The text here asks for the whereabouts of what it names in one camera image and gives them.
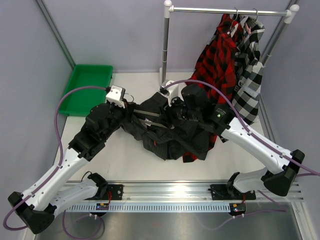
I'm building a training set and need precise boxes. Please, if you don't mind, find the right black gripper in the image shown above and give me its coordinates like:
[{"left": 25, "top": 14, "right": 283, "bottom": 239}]
[{"left": 156, "top": 92, "right": 201, "bottom": 129}]

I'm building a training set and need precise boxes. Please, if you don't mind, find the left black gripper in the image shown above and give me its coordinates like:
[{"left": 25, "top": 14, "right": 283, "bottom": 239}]
[{"left": 101, "top": 98, "right": 136, "bottom": 141}]

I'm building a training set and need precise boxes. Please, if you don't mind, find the grey clothes hanger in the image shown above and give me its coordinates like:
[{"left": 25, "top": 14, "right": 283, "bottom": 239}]
[{"left": 123, "top": 92, "right": 171, "bottom": 128}]

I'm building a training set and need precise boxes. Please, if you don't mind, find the dark grey striped shirt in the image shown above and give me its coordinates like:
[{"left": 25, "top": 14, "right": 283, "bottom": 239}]
[{"left": 121, "top": 99, "right": 208, "bottom": 161}]

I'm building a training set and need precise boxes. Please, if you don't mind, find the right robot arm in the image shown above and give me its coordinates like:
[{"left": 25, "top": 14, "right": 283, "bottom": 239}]
[{"left": 144, "top": 82, "right": 305, "bottom": 199}]

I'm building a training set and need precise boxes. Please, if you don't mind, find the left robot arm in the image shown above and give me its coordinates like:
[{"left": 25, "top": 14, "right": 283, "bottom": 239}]
[{"left": 8, "top": 102, "right": 134, "bottom": 234}]

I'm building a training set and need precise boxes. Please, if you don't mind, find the red black plaid shirt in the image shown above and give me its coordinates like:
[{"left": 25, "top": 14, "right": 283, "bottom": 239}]
[{"left": 182, "top": 13, "right": 243, "bottom": 163}]

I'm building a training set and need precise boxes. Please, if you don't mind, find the white black plaid shirt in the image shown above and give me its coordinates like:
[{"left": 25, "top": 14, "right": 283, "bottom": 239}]
[{"left": 232, "top": 15, "right": 265, "bottom": 125}]

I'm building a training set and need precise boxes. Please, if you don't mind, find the red shirt hanger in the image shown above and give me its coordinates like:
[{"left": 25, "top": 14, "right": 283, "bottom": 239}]
[{"left": 230, "top": 7, "right": 239, "bottom": 29}]

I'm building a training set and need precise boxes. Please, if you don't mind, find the plaid shirt hanger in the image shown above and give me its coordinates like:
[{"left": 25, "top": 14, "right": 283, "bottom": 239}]
[{"left": 246, "top": 8, "right": 259, "bottom": 28}]

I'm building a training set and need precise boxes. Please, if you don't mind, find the green plastic tray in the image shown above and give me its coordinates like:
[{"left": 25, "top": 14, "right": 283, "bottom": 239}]
[{"left": 56, "top": 64, "right": 114, "bottom": 118}]

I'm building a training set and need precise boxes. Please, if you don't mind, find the silver clothes rack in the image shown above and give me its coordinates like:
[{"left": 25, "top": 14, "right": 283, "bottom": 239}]
[{"left": 165, "top": 0, "right": 301, "bottom": 80}]

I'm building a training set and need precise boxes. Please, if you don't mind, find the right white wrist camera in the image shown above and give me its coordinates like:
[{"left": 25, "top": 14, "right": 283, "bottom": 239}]
[{"left": 159, "top": 80, "right": 179, "bottom": 107}]

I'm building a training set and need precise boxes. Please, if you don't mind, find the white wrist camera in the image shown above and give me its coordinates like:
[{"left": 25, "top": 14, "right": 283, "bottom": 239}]
[
  {"left": 159, "top": 80, "right": 179, "bottom": 107},
  {"left": 105, "top": 85, "right": 126, "bottom": 109}
]

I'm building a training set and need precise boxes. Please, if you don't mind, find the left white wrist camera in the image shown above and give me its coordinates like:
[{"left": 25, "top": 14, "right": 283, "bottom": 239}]
[{"left": 105, "top": 85, "right": 126, "bottom": 109}]

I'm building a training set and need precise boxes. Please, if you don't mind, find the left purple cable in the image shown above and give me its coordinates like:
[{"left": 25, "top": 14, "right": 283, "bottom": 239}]
[{"left": 2, "top": 85, "right": 111, "bottom": 231}]

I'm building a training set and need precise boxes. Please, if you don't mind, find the purple cable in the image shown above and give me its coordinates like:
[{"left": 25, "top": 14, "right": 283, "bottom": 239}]
[
  {"left": 2, "top": 85, "right": 111, "bottom": 231},
  {"left": 163, "top": 79, "right": 320, "bottom": 176}
]

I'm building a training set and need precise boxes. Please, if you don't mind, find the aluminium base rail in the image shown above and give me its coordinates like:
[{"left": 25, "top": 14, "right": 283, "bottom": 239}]
[{"left": 108, "top": 180, "right": 304, "bottom": 203}]

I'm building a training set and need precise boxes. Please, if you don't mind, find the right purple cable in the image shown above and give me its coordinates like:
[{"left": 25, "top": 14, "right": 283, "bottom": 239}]
[{"left": 163, "top": 79, "right": 320, "bottom": 176}]

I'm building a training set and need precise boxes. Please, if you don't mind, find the white slotted cable duct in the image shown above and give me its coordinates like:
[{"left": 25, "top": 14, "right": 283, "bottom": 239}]
[{"left": 66, "top": 202, "right": 231, "bottom": 213}]

